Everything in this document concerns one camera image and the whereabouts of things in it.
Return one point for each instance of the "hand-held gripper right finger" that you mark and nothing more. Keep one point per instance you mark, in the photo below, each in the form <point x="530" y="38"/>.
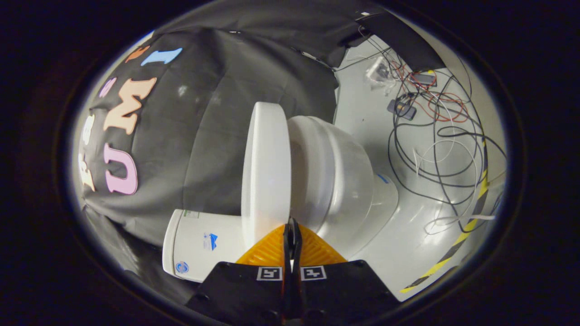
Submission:
<point x="344" y="294"/>

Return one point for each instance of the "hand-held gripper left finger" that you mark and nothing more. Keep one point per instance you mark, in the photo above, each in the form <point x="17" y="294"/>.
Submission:
<point x="240" y="294"/>

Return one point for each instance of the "white toilet tank lid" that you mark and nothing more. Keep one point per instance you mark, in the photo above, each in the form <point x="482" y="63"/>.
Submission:
<point x="170" y="244"/>

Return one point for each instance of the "white ceramic toilet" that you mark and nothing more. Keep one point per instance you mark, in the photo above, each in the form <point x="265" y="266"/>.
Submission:
<point x="349" y="176"/>

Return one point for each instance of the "white toilet seat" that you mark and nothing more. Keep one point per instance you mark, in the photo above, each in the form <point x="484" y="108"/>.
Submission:
<point x="324" y="149"/>

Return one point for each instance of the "yellow black floor tape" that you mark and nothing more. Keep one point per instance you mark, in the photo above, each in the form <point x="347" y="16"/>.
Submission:
<point x="466" y="226"/>

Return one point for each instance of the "black backdrop cloth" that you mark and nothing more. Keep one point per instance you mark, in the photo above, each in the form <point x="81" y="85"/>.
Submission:
<point x="204" y="113"/>

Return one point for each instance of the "black power adapter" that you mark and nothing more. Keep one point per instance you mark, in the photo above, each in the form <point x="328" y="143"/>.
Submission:
<point x="402" y="108"/>

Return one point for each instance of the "clear plastic bag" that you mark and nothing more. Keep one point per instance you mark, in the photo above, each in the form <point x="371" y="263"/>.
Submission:
<point x="379" y="72"/>

